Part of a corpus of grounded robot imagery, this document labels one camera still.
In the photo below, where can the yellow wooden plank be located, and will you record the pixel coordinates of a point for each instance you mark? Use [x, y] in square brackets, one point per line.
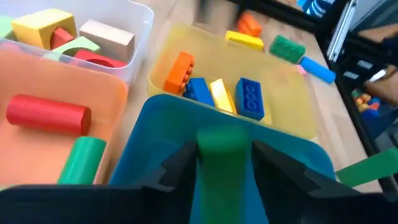
[244, 40]

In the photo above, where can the silver frame bracket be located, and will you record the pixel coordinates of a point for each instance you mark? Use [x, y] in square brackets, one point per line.
[342, 31]

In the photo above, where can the teal plastic bin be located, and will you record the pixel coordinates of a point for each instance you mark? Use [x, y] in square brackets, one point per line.
[161, 133]

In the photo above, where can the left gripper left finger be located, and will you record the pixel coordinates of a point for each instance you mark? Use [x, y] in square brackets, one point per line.
[174, 193]

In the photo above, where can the lime wooden block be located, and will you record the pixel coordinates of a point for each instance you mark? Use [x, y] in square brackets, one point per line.
[4, 28]

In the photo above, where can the red wooden cylinder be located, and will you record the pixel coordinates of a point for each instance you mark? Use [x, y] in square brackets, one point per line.
[46, 113]

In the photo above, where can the yellow plastic bin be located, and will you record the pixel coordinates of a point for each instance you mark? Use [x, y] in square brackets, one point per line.
[280, 93]

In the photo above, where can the pink wooden plank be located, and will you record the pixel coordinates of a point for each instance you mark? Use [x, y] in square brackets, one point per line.
[301, 70]

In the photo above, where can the green Lego brick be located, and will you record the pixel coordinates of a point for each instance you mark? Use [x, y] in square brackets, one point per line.
[286, 49]

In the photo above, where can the red wooden arch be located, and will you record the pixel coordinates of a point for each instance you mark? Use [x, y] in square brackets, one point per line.
[90, 56]

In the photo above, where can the green wooden cylinder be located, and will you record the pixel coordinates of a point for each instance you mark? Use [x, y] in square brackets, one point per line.
[82, 160]

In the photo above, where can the light blue wooden plank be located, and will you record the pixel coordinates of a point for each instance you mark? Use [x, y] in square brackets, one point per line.
[317, 70]

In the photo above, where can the orange Lego brick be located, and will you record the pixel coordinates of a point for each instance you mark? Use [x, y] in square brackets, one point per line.
[178, 73]

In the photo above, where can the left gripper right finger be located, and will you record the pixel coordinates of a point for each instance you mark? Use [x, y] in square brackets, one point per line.
[286, 193]

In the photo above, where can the orange plastic bin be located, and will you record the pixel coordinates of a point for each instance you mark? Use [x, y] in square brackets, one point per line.
[37, 149]

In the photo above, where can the tan wooden block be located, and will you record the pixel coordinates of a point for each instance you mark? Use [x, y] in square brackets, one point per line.
[107, 39]

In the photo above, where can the yellow wooden arch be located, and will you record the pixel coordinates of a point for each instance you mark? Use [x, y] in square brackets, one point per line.
[37, 28]

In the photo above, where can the lime wooden arch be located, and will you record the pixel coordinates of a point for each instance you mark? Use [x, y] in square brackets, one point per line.
[77, 45]

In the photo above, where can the salmon Lego brick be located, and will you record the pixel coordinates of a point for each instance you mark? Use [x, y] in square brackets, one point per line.
[248, 25]

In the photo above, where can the clear plastic bin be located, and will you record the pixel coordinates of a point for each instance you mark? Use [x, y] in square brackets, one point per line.
[136, 31]

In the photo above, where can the blue Lego brick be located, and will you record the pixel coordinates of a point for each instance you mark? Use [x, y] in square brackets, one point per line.
[199, 90]
[248, 99]

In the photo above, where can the pale yellow block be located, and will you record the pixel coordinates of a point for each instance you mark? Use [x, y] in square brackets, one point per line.
[220, 95]

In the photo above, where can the green wooden plank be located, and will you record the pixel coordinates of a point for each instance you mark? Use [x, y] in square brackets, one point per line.
[367, 168]
[222, 174]

